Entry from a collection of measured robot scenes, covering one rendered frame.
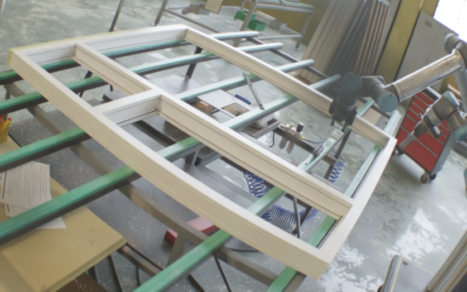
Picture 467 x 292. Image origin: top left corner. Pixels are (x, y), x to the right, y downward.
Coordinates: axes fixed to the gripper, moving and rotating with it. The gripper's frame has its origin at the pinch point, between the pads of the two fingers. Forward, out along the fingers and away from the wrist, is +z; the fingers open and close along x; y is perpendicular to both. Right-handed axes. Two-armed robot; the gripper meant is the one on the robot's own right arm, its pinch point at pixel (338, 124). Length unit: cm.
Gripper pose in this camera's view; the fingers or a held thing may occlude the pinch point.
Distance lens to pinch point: 231.7
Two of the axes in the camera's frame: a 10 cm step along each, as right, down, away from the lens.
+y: 5.4, -6.9, 4.8
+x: -8.4, -4.7, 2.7
